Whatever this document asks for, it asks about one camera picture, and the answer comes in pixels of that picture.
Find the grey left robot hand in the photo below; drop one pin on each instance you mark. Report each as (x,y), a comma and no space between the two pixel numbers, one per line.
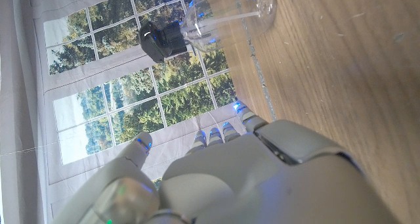
(262,178)

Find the clear spray bottle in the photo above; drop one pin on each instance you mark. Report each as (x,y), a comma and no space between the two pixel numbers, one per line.
(223,17)

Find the printed window backdrop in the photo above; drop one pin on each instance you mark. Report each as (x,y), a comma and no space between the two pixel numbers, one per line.
(115,96)

